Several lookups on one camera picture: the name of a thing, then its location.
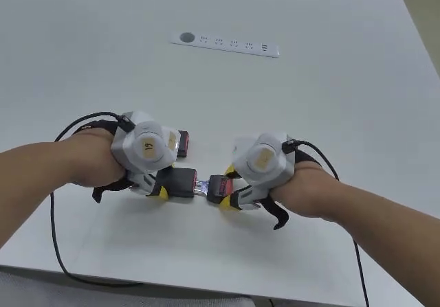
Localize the black red plastic block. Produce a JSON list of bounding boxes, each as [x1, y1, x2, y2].
[[176, 130, 192, 159]]

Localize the person's left hand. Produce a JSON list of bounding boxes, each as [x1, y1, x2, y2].
[[69, 120, 135, 204]]

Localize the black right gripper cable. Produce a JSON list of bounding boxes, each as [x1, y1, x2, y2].
[[283, 138, 371, 307]]

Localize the person's left forearm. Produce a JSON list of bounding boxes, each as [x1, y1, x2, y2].
[[0, 141, 87, 250]]

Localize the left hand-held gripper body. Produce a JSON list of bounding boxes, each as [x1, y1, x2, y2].
[[109, 110, 180, 185]]

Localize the metal seat belt tongue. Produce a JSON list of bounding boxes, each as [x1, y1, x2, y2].
[[194, 174, 235, 205]]

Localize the person's right forearm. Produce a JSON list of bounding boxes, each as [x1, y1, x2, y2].
[[307, 176, 440, 307]]

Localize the white power strip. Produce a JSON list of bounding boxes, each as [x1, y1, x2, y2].
[[168, 30, 281, 58]]

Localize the black seat belt buckle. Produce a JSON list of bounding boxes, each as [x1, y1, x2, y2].
[[170, 167, 199, 200]]

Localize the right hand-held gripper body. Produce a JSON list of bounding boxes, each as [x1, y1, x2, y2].
[[231, 131, 296, 198]]

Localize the person's right hand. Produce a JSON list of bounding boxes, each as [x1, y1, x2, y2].
[[256, 148, 341, 231]]

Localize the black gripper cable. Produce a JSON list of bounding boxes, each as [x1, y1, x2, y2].
[[283, 138, 371, 307], [49, 113, 147, 286]]

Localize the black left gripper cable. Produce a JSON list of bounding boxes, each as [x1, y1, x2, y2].
[[49, 113, 147, 286]]

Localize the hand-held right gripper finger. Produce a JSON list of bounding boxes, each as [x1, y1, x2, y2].
[[223, 163, 243, 181], [219, 184, 263, 213]]

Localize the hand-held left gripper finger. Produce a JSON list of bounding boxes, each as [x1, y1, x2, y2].
[[129, 168, 170, 202]]

